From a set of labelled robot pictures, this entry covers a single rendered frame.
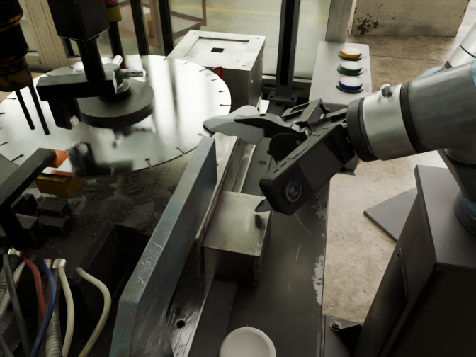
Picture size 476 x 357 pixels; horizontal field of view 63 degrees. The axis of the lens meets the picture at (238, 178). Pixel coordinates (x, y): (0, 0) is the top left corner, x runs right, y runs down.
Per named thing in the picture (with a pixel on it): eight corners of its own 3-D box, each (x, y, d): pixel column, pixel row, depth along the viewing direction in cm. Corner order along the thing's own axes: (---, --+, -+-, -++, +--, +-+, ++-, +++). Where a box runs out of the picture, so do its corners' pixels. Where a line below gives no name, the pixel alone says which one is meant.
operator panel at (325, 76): (310, 99, 97) (318, 40, 87) (355, 104, 95) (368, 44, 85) (299, 168, 76) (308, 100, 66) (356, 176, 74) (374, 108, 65)
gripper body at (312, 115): (304, 155, 55) (389, 134, 48) (283, 191, 49) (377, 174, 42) (280, 108, 52) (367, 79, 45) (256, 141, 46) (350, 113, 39)
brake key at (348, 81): (338, 85, 73) (340, 75, 72) (360, 87, 72) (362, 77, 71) (337, 95, 70) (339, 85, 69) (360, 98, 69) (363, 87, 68)
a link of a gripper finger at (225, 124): (219, 108, 55) (280, 127, 52) (198, 129, 50) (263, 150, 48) (220, 88, 52) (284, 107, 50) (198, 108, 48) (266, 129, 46)
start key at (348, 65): (338, 69, 78) (341, 59, 77) (359, 71, 77) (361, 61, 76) (338, 78, 75) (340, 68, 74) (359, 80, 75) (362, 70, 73)
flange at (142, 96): (74, 127, 51) (68, 111, 49) (78, 88, 59) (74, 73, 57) (159, 117, 53) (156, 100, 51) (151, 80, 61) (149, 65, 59)
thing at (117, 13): (105, 15, 79) (102, -1, 77) (125, 16, 78) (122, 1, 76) (94, 22, 76) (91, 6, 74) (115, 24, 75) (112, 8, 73)
